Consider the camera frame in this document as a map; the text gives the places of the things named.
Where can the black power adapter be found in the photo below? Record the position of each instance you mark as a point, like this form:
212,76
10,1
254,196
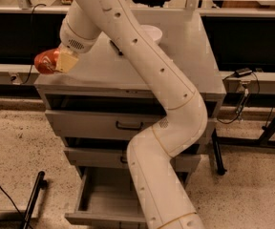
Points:
243,72

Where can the bottom grey drawer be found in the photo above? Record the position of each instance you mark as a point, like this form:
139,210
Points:
107,199

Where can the grey drawer cabinet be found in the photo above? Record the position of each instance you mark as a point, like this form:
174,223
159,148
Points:
102,81

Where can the orange soda can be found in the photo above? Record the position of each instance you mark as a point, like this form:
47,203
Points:
46,61

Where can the top grey drawer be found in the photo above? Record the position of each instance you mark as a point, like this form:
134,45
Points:
72,127

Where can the white bowl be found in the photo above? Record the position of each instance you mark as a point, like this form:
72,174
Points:
154,32

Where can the black table leg right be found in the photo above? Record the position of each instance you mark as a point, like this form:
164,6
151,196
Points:
217,153

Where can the middle grey drawer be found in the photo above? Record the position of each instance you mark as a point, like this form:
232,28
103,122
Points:
83,157

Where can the black stand leg left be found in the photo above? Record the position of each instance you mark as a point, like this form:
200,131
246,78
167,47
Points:
40,184

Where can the black snack packet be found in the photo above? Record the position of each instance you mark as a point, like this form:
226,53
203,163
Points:
118,51

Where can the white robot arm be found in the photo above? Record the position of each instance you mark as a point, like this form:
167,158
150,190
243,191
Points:
163,199

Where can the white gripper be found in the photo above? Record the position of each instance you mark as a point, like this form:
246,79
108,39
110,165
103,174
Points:
74,41

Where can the grey drawer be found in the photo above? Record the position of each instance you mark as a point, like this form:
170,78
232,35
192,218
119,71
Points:
107,199
72,127
83,157

